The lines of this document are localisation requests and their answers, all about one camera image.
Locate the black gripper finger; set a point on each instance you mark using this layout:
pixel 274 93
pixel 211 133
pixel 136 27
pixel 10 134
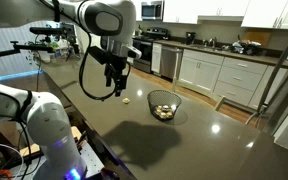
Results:
pixel 109 78
pixel 120 87

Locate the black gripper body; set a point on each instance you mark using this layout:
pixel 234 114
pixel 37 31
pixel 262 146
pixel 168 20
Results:
pixel 119 66

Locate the small tan object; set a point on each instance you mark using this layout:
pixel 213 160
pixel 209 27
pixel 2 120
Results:
pixel 126 100
pixel 166 107
pixel 169 115
pixel 158 109

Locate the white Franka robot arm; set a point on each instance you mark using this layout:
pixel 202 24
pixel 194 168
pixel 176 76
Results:
pixel 47 126

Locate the narrow white cabinet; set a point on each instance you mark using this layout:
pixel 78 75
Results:
pixel 156 57

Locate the stainless steel dishwasher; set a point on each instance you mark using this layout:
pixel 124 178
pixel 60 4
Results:
pixel 170 61

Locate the green potted plant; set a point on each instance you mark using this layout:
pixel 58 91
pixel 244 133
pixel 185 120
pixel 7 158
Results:
pixel 54 44

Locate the steel microwave oven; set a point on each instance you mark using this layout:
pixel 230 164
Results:
pixel 151 10

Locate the black coffee maker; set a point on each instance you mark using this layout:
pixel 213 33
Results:
pixel 190 38

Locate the pale wooden chair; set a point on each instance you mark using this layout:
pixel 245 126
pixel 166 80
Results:
pixel 197 89

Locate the white upper cabinets over sink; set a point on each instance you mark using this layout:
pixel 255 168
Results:
pixel 184 10

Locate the chrome sink faucet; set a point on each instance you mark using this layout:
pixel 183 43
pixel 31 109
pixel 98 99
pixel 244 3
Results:
pixel 212 42

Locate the white window blinds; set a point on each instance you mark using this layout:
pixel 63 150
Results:
pixel 7 50

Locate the white lower cabinets with drawers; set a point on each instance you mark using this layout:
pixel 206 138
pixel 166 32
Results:
pixel 237 78

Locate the dark dish rack with dishes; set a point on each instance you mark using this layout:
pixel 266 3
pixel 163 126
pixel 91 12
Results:
pixel 245 47

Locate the wooden cutting board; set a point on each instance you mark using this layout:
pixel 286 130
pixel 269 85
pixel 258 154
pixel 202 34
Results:
pixel 258 37

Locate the grey metal stand legs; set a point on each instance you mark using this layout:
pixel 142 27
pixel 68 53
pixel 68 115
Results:
pixel 274 71

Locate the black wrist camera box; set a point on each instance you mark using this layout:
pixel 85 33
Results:
pixel 99 56

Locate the black camera tripod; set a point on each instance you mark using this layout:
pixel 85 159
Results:
pixel 73 46

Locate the black bar camera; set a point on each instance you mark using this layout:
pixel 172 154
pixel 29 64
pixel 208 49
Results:
pixel 50 30

